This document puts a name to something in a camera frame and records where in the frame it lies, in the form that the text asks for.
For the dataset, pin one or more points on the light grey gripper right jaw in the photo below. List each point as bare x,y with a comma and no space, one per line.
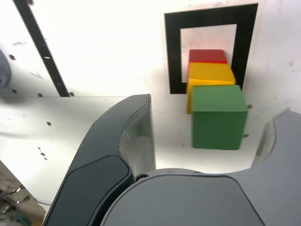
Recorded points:
200,200

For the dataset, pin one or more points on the black tape square outline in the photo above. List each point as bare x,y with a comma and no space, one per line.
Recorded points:
172,58

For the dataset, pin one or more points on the red cube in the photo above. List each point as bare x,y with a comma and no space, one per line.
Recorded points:
207,56

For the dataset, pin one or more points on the green cube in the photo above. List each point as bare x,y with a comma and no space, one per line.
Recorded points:
218,120

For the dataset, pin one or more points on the black tape strip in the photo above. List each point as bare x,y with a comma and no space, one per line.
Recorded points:
44,54

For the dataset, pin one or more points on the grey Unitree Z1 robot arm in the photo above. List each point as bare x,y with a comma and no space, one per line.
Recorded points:
4,70

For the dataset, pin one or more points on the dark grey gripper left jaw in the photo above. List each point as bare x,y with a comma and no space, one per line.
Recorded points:
94,169

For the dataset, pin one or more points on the yellow cube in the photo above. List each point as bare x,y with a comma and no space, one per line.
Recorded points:
207,73

